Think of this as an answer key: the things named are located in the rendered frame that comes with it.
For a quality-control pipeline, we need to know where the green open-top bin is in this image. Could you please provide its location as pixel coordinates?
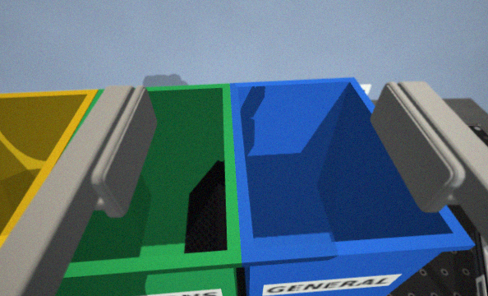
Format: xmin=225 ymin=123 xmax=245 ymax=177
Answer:
xmin=55 ymin=83 xmax=242 ymax=296

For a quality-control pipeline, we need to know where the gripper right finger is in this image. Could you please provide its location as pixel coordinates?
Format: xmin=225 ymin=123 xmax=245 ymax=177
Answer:
xmin=371 ymin=81 xmax=488 ymax=244

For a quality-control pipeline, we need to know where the black well plate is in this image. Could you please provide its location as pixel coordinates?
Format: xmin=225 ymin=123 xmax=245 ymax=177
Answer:
xmin=184 ymin=160 xmax=228 ymax=253

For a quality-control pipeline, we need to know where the yellow open-top bin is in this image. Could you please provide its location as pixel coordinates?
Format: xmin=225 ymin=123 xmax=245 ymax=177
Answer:
xmin=0 ymin=90 xmax=99 ymax=247

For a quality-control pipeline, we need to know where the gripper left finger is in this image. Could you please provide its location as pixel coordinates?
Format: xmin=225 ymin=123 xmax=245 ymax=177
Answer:
xmin=0 ymin=86 xmax=157 ymax=296

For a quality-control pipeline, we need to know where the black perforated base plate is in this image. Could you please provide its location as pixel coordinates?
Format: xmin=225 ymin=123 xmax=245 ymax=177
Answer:
xmin=236 ymin=124 xmax=488 ymax=296

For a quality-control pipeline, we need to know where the blue open bin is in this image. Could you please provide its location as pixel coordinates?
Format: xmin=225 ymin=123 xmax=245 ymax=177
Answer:
xmin=230 ymin=77 xmax=475 ymax=296

